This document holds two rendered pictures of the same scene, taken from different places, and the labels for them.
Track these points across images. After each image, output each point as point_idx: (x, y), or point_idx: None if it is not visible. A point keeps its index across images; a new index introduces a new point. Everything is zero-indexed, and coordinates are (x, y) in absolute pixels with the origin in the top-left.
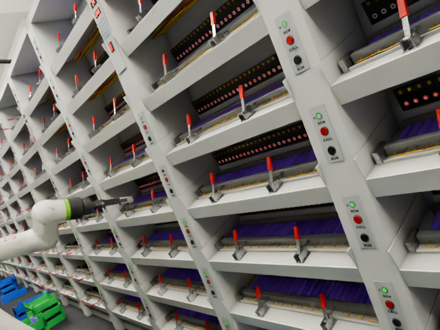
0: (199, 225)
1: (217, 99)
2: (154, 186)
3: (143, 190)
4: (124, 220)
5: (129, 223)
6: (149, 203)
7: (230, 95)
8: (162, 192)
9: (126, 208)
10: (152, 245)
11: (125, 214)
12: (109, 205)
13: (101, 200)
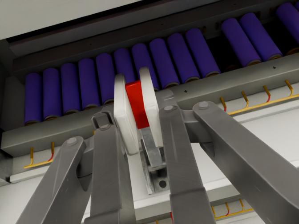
0: None
1: None
2: (155, 10)
3: (36, 46)
4: None
5: (163, 210)
6: (292, 77)
7: None
8: (297, 15)
9: (18, 150)
10: (164, 218)
11: (152, 185)
12: (133, 200)
13: (214, 218)
